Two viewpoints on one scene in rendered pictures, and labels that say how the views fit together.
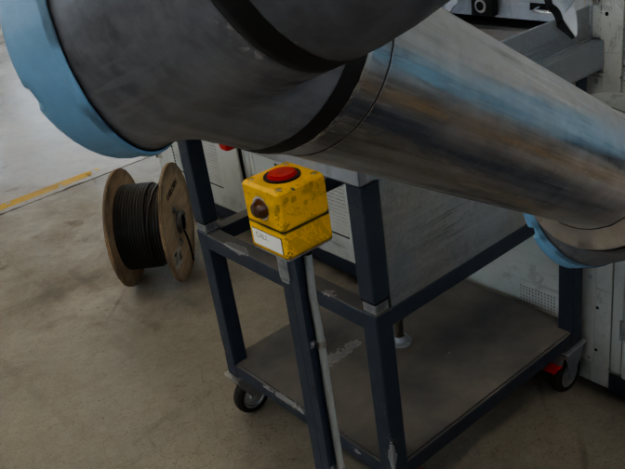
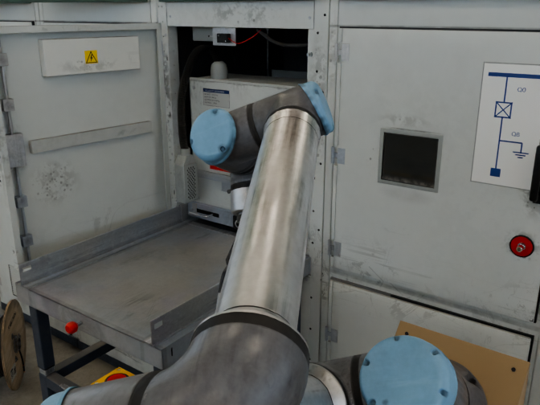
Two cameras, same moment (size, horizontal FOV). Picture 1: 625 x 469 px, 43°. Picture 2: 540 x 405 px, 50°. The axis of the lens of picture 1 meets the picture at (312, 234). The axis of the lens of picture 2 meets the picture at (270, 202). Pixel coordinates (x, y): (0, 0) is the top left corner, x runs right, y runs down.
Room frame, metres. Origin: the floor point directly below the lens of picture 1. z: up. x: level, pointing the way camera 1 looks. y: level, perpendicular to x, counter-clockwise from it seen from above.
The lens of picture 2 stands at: (-0.10, 0.04, 1.62)
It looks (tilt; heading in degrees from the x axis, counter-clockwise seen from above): 18 degrees down; 342
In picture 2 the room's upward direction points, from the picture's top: straight up
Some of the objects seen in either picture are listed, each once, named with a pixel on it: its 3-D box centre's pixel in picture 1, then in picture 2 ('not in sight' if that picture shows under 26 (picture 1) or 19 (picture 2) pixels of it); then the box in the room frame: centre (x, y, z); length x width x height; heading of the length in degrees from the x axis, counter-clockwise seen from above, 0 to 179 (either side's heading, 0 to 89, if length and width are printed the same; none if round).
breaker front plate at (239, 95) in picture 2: not in sight; (243, 153); (1.80, -0.48, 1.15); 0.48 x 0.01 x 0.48; 37
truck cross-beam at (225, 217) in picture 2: (494, 0); (247, 220); (1.81, -0.49, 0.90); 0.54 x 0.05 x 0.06; 37
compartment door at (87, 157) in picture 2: not in sight; (90, 138); (1.92, 0.03, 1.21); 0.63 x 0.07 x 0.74; 121
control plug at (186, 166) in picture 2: not in sight; (186, 177); (1.93, -0.30, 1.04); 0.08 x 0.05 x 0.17; 127
